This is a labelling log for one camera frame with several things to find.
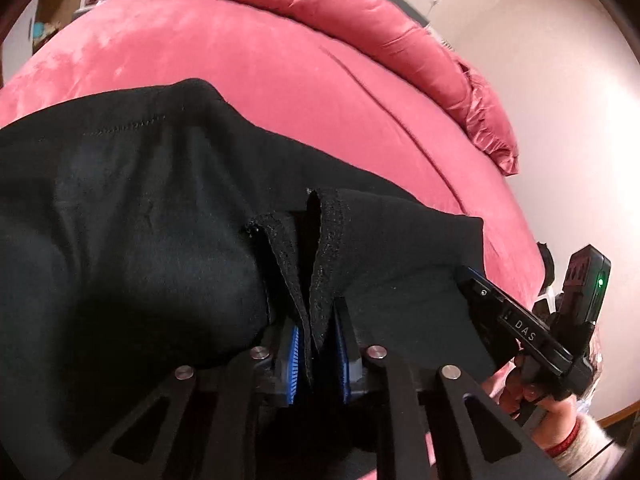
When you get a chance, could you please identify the black pants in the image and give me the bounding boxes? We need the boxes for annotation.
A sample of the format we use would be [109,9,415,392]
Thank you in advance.
[1,79,497,479]

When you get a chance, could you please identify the right hand red nails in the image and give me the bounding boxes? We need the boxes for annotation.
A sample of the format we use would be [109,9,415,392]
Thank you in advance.
[497,364,582,449]

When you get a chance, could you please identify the pink ruffled pillow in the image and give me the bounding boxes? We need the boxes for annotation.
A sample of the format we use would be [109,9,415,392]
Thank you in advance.
[456,56,520,177]

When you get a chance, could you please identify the pink bed sheet mattress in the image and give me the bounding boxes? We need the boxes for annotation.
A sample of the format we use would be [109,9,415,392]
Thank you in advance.
[1,0,544,307]

